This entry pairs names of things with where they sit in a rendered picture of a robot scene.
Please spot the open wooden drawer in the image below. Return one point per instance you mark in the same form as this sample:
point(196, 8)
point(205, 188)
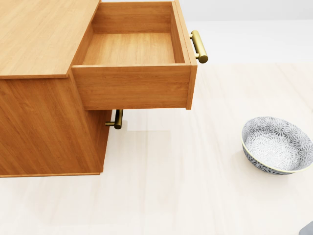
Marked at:
point(132, 85)

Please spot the closed wooden drawer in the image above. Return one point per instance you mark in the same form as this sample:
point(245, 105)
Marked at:
point(99, 137)

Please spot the wooden cabinet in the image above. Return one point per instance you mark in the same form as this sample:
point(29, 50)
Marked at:
point(36, 117)

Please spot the grey floral patterned bowl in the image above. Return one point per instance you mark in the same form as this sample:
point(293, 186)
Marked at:
point(274, 147)

